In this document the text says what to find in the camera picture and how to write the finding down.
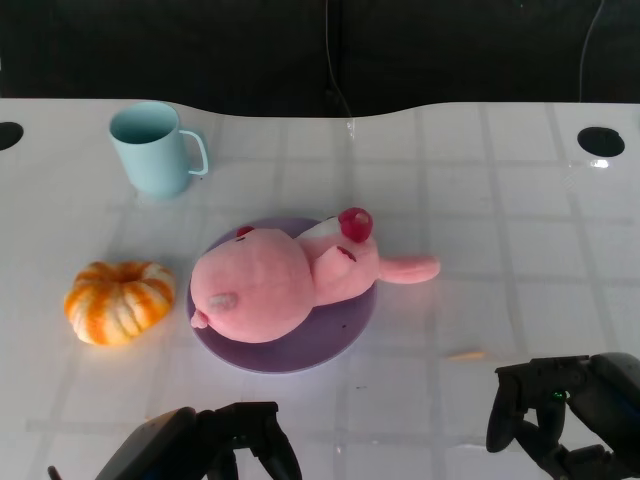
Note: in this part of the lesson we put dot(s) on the black table grommet hole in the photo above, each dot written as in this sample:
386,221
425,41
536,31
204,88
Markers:
9,136
600,140

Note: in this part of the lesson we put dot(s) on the pink plush bunny doll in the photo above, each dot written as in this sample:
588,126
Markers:
260,280

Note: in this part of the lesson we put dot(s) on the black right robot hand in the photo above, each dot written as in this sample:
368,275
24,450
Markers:
595,400

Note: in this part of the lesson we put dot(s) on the lavender round plate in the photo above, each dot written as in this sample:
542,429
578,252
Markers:
320,340

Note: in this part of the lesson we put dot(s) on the small orange scrap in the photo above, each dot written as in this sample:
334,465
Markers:
465,355

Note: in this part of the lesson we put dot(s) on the orange white striped pumpkin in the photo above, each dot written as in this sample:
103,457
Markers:
117,305

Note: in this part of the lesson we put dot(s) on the black backdrop cloth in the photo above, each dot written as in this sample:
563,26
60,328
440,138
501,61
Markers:
200,45

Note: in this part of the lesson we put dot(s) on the light blue plastic mug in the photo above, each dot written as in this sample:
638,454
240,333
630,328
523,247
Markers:
150,160

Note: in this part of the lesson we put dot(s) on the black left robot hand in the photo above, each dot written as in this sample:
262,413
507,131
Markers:
200,445

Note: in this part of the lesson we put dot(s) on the thin black rod stub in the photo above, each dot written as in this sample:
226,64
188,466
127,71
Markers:
55,473

